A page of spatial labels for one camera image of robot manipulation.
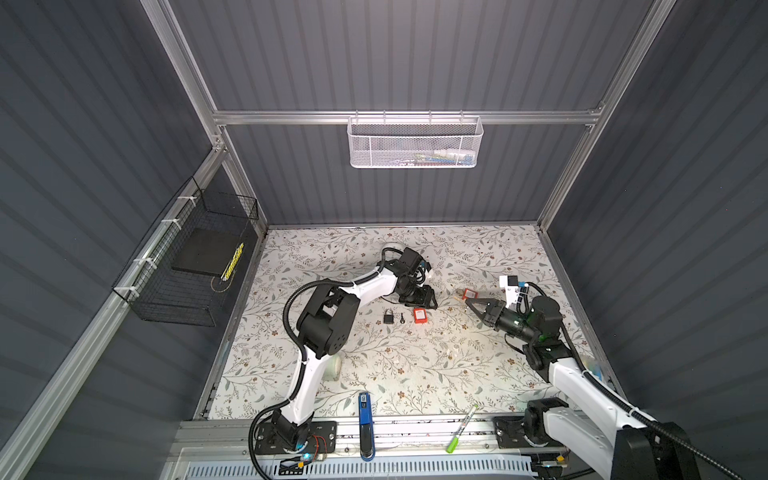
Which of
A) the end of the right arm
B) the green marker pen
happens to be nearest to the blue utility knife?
the green marker pen

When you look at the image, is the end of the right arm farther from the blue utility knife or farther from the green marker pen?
the blue utility knife

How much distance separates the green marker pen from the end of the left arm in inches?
11.7

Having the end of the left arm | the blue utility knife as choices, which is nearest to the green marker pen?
the blue utility knife

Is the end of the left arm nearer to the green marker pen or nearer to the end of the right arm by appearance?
the end of the right arm

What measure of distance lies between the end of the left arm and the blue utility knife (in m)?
0.28

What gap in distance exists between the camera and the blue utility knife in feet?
2.32

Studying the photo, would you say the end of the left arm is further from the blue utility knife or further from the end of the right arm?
the blue utility knife

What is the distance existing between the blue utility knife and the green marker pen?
19cm

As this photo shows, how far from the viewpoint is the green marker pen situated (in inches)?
28.9

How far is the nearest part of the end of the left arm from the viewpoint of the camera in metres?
0.86

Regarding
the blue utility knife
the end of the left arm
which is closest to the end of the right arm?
the end of the left arm
